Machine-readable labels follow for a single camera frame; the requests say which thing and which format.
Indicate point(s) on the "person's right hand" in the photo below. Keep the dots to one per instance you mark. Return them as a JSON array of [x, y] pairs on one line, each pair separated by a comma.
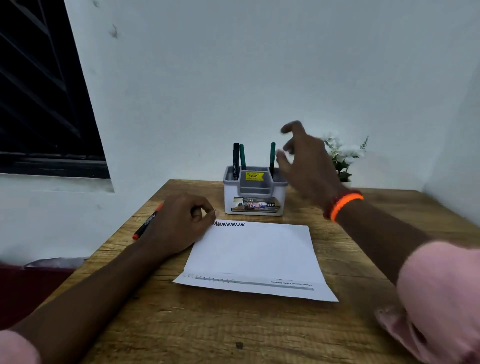
[[313, 168]]

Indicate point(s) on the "person's left hand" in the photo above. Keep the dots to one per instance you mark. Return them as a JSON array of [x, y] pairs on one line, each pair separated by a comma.
[[174, 227]]

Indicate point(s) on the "person's right thumb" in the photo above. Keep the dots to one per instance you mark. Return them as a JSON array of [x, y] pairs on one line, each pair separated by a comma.
[[284, 162]]

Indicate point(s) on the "person's left thumb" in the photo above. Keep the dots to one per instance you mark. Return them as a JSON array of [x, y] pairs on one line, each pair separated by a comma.
[[207, 225]]

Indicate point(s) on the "person's left forearm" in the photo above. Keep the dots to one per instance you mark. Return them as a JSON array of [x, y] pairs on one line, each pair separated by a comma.
[[93, 292]]

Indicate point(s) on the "person's right forearm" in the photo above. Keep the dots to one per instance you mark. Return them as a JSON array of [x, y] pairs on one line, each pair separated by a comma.
[[378, 240]]

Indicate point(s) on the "green marker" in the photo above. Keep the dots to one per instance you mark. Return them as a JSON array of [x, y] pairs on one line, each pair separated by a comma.
[[272, 157], [243, 157]]

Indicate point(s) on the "grey and white desk organizer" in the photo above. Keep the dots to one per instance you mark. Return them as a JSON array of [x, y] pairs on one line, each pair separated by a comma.
[[255, 198]]

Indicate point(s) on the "blank white paper sheet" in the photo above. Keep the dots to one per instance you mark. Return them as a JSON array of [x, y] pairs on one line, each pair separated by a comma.
[[255, 251]]

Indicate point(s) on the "black marker with orange cap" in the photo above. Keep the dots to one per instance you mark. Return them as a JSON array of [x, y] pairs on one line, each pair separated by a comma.
[[146, 223]]

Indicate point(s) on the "white artificial flower plant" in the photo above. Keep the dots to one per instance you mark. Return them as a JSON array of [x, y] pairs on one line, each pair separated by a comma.
[[347, 155]]

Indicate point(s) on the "orange wrist band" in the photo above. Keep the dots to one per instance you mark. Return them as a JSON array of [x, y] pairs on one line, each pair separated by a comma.
[[345, 204]]

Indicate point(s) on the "printed white paper sheet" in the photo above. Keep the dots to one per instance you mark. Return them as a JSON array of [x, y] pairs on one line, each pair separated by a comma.
[[262, 289]]

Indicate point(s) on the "grey cloth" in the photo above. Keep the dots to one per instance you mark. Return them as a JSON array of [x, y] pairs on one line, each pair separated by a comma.
[[56, 263]]

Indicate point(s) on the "dark red bed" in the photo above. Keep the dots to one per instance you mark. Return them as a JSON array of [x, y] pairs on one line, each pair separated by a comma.
[[30, 296]]

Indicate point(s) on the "pink shirt sleeve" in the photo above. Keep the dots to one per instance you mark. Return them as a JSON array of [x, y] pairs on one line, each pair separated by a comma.
[[17, 348], [442, 300]]

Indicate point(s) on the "dark window with grille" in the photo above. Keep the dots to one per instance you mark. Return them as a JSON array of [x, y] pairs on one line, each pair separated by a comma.
[[41, 93]]

